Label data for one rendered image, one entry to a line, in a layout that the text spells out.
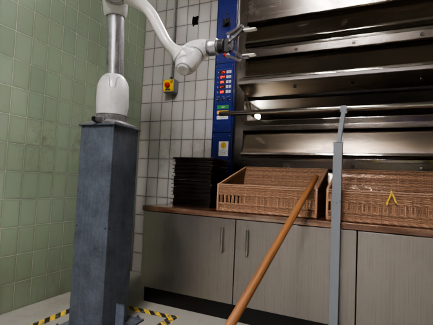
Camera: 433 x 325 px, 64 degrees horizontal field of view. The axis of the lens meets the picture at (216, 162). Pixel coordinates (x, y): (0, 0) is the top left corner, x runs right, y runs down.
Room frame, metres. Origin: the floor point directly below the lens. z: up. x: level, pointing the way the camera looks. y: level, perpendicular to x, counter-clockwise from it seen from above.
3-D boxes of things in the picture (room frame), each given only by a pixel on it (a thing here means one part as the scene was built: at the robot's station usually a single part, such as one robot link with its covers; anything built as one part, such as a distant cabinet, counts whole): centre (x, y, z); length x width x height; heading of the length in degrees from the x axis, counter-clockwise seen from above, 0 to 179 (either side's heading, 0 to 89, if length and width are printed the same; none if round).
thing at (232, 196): (2.07, -0.36, 0.72); 0.56 x 0.49 x 0.28; 66
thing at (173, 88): (2.66, 0.38, 1.46); 0.10 x 0.07 x 0.10; 65
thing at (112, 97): (1.79, 0.55, 1.17); 0.18 x 0.16 x 0.22; 14
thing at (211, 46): (1.88, 0.04, 1.48); 0.09 x 0.06 x 0.09; 155
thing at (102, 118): (1.76, 0.56, 1.03); 0.22 x 0.18 x 0.06; 158
